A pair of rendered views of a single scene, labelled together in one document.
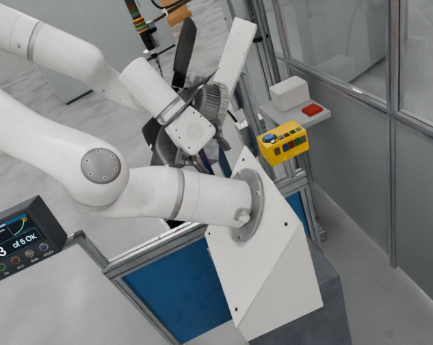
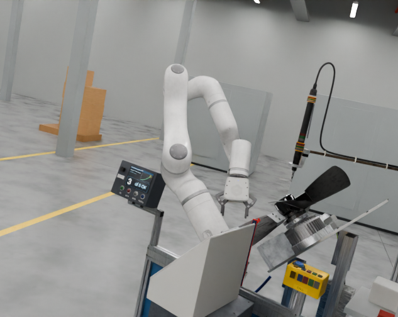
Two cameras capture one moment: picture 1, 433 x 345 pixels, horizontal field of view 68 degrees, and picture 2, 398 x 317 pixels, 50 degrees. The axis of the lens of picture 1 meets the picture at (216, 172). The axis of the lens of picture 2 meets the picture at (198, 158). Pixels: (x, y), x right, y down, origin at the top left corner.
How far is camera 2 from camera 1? 1.11 m
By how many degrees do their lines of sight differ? 42
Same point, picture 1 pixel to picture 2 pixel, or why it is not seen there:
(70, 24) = (350, 153)
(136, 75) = (237, 145)
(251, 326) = (154, 286)
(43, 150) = (171, 133)
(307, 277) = (195, 283)
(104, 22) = (381, 172)
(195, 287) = not seen: outside the picture
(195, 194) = (199, 202)
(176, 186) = (195, 190)
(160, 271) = not seen: hidden behind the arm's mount
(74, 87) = not seen: hidden behind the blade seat
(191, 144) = (228, 193)
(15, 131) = (172, 121)
